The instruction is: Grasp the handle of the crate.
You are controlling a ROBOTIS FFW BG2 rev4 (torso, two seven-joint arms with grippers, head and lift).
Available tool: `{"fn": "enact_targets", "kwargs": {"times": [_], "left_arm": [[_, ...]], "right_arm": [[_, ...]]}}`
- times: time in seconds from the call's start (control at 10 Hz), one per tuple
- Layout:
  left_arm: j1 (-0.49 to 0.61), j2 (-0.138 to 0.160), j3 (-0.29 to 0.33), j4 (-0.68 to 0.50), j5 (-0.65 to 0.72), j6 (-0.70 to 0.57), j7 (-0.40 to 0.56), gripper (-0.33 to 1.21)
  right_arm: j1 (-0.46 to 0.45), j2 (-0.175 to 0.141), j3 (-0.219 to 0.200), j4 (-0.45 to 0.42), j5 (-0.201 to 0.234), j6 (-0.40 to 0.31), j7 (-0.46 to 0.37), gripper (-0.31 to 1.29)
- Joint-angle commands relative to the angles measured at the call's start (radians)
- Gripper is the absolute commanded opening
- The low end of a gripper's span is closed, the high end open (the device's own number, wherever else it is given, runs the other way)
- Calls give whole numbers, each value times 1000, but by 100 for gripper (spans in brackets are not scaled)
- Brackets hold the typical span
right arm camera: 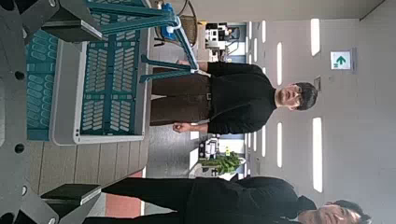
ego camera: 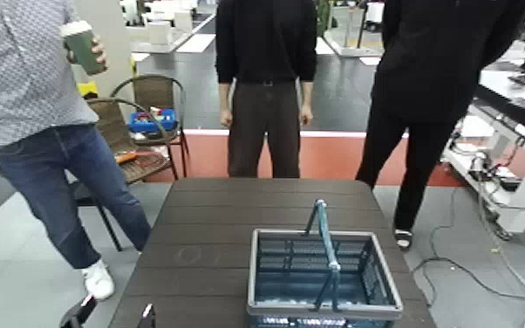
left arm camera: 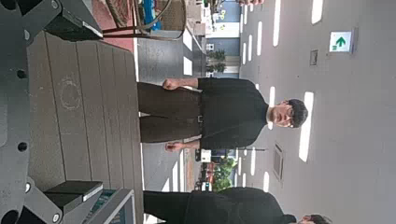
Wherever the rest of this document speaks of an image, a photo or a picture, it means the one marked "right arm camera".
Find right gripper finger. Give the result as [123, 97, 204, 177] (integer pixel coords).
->
[12, 182, 103, 224]
[13, 0, 105, 44]

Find teal plastic crate with handles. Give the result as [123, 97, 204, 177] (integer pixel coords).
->
[26, 0, 200, 147]

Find brown-trousered man's left hand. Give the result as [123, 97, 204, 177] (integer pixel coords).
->
[172, 121, 192, 134]

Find blue box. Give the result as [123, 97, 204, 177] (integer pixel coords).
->
[160, 3, 180, 41]

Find white lab machine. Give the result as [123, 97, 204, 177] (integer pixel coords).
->
[205, 21, 241, 63]
[199, 138, 220, 161]

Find person in all-black clothes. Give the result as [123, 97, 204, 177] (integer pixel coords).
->
[82, 175, 373, 224]

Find green potted plant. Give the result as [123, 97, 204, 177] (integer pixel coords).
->
[199, 152, 247, 175]

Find man black sweater brown trousers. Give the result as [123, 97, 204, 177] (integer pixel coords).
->
[148, 60, 319, 135]

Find green arrow exit sign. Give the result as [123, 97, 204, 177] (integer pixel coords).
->
[330, 48, 358, 75]

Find wicker chair with black frame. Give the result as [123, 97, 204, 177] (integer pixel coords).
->
[153, 0, 200, 48]

